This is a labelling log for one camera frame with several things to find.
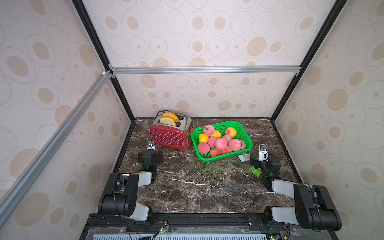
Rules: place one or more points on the pink peach with stem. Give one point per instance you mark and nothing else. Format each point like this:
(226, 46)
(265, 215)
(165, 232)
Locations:
(203, 148)

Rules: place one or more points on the black aluminium frame post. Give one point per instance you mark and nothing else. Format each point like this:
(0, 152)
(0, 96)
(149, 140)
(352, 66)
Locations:
(94, 37)

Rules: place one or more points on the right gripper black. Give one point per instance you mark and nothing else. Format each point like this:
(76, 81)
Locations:
(257, 163)

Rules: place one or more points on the red polka dot toaster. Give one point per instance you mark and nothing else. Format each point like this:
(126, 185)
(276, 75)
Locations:
(178, 137)

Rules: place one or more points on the black frame post right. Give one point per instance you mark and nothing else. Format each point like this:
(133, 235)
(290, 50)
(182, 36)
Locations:
(324, 30)

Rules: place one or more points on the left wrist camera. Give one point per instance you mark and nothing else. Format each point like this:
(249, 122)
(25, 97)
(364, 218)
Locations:
(151, 146)

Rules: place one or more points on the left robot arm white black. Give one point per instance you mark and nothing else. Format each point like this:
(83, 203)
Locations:
(120, 195)

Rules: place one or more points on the bread slice in toaster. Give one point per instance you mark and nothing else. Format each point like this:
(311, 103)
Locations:
(168, 121)
(170, 115)

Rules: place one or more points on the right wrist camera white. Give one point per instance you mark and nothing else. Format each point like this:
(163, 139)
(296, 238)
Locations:
(263, 153)

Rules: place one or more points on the green plastic basket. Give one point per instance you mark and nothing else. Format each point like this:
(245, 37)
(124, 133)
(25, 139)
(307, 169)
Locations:
(221, 127)

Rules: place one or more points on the yellow orange peach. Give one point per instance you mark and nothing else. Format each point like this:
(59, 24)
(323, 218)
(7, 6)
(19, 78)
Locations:
(232, 132)

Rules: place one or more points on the pink peach with leaf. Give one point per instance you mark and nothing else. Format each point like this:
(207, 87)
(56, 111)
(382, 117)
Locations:
(208, 130)

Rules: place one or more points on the white drycake snack packet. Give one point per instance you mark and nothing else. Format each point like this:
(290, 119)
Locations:
(244, 158)

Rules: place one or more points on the diagonal aluminium bar left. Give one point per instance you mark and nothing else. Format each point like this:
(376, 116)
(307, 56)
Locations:
(28, 177)

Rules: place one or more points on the green snack packet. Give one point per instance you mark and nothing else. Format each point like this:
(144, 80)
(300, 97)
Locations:
(256, 172)

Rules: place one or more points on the horizontal aluminium bar back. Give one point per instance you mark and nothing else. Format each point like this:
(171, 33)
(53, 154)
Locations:
(205, 70)

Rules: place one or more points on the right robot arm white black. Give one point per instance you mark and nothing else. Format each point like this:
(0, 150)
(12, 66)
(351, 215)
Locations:
(314, 208)

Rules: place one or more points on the black front rail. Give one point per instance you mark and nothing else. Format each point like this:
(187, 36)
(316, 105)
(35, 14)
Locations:
(194, 224)

